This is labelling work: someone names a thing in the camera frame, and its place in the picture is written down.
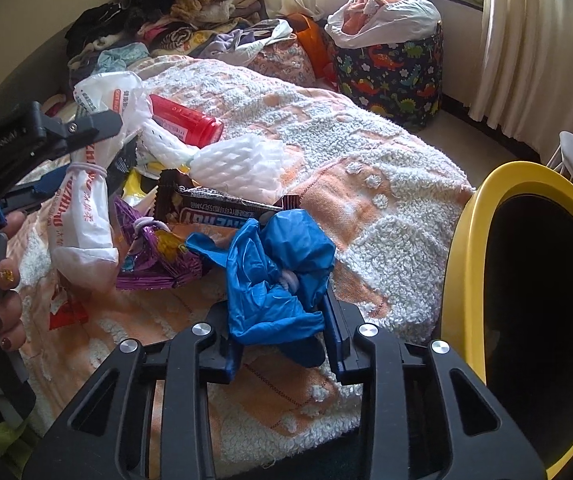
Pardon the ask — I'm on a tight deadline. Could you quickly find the floral fabric cushion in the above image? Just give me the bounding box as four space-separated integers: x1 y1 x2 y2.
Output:
249 39 318 95

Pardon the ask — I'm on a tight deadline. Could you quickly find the dinosaur print fabric basket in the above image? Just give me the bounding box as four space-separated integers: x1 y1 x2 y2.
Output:
326 22 445 132

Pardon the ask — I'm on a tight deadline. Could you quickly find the white foam net sleeve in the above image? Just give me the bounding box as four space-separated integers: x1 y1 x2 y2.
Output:
140 124 288 202

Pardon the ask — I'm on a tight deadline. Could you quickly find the white red-printed plastic bag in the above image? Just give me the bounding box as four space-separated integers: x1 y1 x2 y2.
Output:
50 71 153 287

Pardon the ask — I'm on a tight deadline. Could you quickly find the brown snack wrapper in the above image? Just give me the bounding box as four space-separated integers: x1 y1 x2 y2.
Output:
155 169 303 227

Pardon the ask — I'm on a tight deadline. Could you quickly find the yellow trash bin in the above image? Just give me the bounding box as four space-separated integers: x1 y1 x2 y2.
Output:
439 160 573 480

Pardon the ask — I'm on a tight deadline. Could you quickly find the white bag of clothes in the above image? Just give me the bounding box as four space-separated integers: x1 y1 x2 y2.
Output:
324 0 442 51

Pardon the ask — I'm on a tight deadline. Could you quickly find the blue plastic bag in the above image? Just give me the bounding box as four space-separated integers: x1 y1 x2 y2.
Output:
185 207 338 367

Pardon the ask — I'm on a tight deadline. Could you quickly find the pile of clothes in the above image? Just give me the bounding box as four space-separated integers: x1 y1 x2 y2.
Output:
65 0 270 77

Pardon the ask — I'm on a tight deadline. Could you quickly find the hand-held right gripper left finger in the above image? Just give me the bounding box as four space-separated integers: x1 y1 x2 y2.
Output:
22 302 244 480

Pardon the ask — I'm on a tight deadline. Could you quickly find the person's left hand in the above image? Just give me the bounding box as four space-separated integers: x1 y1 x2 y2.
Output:
0 209 30 356

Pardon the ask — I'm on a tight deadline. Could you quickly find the red paper packet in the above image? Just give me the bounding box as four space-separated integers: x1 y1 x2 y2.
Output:
48 284 90 332

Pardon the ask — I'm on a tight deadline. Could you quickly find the yellow snack wrapper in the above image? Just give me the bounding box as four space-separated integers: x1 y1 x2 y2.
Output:
123 166 161 212

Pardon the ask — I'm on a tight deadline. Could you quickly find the purple snack wrapper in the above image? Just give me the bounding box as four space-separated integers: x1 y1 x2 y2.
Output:
113 194 206 292

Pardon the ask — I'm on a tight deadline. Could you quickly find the red plastic bottle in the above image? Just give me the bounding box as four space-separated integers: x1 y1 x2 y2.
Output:
148 93 226 149

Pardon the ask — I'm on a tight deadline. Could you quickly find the orange bag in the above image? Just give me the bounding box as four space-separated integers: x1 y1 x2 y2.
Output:
285 11 339 92

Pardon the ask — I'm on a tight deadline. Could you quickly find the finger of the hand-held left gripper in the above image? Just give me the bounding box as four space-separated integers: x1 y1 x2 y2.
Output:
41 109 124 155
0 179 70 227

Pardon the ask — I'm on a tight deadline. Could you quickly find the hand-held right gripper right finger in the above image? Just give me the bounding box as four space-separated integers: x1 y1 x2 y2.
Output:
322 292 548 480

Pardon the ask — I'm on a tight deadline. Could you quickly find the white garment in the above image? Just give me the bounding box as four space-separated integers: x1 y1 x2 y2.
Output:
200 19 298 64

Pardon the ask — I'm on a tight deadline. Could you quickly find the orange and white fleece blanket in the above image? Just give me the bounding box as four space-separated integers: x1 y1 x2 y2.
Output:
6 57 477 480

